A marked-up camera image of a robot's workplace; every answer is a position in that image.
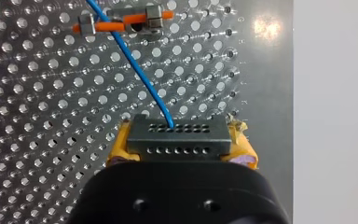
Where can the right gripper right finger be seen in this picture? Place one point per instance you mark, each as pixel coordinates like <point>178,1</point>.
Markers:
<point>241,149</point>

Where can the metal post with orange clip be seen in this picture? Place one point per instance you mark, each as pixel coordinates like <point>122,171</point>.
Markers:
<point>127,22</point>

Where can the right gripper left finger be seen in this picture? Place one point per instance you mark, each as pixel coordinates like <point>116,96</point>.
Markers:
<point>120,146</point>

